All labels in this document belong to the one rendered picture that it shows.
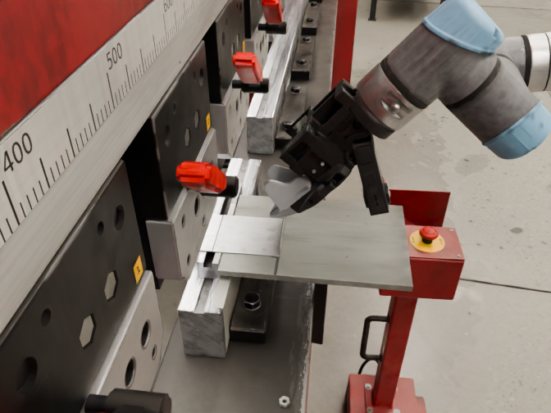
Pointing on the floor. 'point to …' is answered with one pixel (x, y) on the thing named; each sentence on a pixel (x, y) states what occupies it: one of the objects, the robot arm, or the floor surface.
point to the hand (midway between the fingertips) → (280, 212)
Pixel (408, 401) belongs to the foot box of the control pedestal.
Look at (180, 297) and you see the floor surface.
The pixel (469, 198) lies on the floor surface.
